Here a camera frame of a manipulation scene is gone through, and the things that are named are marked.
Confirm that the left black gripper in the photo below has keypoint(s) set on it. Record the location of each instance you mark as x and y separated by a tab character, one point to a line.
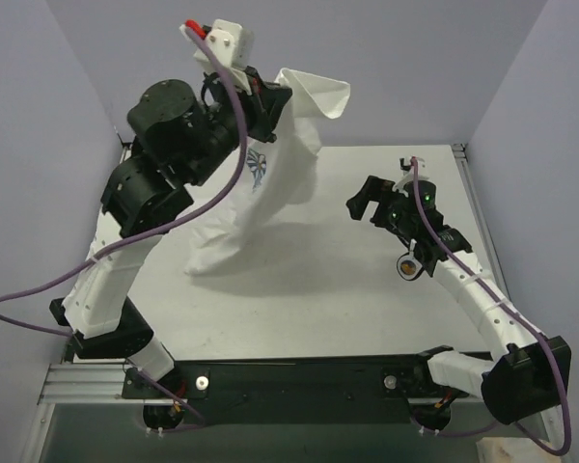
268	103

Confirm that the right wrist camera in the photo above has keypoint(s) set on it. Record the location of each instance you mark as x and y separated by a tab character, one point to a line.
413	169

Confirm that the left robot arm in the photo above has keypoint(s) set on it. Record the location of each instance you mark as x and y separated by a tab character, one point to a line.
179	140

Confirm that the round orange blue brooch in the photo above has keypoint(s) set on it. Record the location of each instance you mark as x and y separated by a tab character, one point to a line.
409	268

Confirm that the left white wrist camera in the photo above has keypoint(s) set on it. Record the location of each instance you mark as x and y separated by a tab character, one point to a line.
230	42

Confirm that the white t-shirt with flower print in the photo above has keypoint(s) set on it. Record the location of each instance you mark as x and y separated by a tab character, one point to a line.
273	175

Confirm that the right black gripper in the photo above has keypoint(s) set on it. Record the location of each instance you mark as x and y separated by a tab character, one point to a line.
379	202

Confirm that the aluminium front rail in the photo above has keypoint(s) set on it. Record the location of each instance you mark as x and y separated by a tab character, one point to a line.
82	384

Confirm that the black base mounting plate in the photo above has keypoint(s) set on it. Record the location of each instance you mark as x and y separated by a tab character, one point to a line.
380	389

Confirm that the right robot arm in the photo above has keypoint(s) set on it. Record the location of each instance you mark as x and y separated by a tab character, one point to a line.
526	372

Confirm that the beige foam block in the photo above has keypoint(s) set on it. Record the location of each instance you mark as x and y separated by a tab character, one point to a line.
505	450

